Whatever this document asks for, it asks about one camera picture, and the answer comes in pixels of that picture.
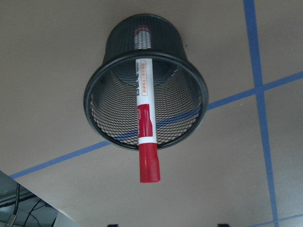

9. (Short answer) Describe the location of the red marker pen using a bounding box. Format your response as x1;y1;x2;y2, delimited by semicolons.
134;23;161;183

